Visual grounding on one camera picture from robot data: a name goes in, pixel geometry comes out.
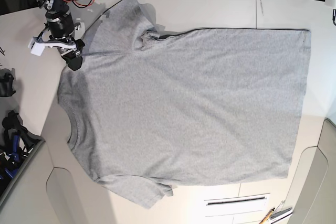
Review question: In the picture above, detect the black device at table edge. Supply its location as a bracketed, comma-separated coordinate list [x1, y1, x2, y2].
[0, 69, 16, 97]

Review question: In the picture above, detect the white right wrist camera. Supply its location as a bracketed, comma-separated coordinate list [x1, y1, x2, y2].
[28, 37, 45, 56]

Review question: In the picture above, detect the black and blue tool pile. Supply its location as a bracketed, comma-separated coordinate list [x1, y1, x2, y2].
[1, 111, 42, 183]

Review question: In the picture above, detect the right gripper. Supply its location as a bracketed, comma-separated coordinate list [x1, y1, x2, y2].
[39, 11, 85, 71]

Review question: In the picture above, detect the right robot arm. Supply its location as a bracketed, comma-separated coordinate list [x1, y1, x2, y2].
[28, 0, 95, 71]

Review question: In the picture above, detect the grey T-shirt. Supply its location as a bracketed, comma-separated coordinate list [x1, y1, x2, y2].
[57, 0, 311, 209]

